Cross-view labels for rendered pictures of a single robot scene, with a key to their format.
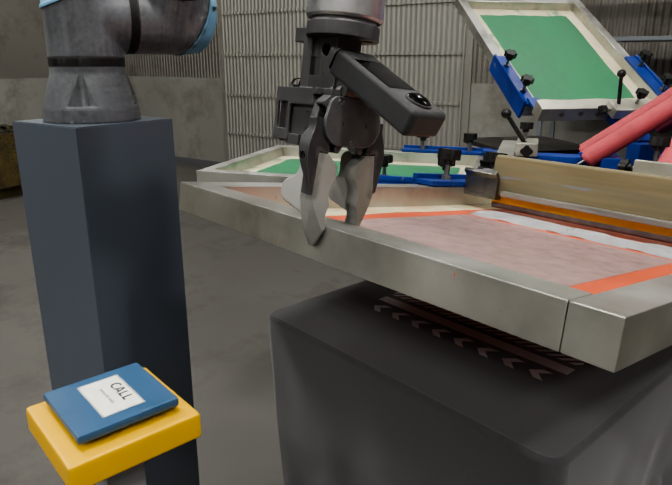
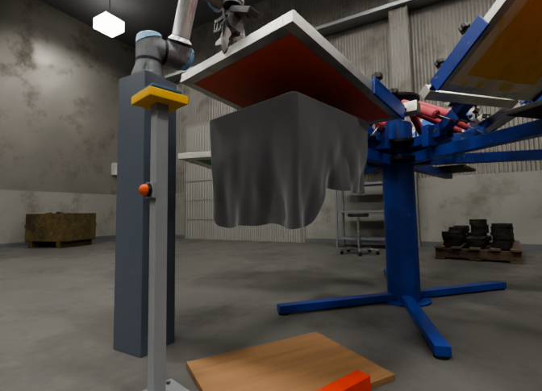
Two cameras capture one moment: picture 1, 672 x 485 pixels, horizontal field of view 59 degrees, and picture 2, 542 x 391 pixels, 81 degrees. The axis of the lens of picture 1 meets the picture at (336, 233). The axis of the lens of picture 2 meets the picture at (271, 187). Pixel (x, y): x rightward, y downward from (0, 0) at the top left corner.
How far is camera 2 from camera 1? 0.87 m
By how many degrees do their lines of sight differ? 21
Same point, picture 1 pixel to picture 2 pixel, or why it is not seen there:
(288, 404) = (215, 149)
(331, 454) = (231, 153)
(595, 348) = (289, 18)
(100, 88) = (153, 65)
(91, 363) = (138, 160)
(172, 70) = not seen: hidden behind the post
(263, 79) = (206, 191)
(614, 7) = not seen: hidden behind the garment
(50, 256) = (126, 123)
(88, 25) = (152, 46)
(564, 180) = not seen: hidden behind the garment
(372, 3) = not seen: outside the picture
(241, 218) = (202, 66)
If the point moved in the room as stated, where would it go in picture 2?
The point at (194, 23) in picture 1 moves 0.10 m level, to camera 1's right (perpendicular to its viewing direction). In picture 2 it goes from (186, 55) to (206, 56)
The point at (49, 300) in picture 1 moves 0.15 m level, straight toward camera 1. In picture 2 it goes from (122, 143) to (127, 135)
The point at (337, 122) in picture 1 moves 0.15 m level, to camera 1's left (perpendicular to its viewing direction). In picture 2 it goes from (231, 20) to (186, 18)
